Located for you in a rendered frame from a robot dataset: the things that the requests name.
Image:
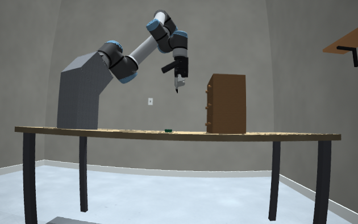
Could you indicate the brown wooden chest of drawers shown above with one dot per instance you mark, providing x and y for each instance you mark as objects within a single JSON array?
[{"x": 229, "y": 104}]

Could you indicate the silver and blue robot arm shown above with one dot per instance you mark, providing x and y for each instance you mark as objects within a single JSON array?
[{"x": 166, "y": 38}]

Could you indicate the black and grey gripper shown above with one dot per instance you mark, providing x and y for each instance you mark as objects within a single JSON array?
[{"x": 179, "y": 71}]

